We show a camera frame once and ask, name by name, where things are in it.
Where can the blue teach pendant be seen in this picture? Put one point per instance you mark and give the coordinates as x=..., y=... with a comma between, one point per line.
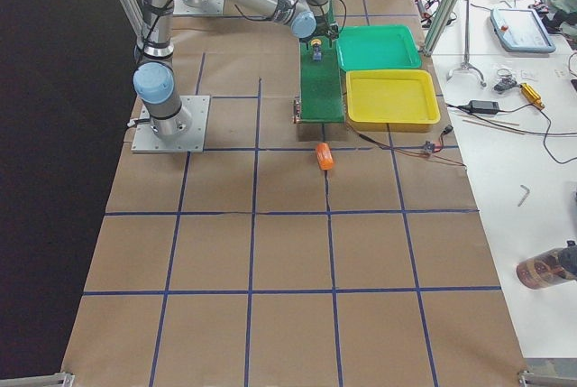
x=521, y=31

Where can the green plastic tray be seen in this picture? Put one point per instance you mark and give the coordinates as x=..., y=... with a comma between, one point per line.
x=377, y=47

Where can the yellow plastic tray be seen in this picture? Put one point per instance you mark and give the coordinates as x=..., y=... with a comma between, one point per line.
x=401, y=100

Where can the green conveyor belt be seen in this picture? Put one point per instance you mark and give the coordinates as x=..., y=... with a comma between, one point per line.
x=320, y=100

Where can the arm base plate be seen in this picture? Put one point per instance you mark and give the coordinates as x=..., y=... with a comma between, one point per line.
x=198, y=8
x=184, y=132

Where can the metal rod stand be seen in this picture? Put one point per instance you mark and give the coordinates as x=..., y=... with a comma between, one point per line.
x=466, y=66

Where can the black power adapter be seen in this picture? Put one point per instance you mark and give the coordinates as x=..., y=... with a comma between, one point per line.
x=484, y=107

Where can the orange 4680 cylinder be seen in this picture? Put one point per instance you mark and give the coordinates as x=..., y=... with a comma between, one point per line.
x=324, y=156

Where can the amber glass bottle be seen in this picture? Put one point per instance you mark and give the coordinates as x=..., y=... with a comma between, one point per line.
x=556, y=266

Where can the aluminium frame post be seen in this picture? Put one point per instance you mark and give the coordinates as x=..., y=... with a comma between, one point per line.
x=438, y=25

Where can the gold power resistor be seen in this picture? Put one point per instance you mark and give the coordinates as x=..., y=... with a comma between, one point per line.
x=531, y=95

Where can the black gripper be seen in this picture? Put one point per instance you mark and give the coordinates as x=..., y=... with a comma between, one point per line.
x=323, y=22

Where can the metal hex key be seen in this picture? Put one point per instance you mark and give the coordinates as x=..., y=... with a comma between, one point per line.
x=526, y=193

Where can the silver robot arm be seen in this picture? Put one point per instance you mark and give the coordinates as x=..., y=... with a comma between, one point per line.
x=237, y=75

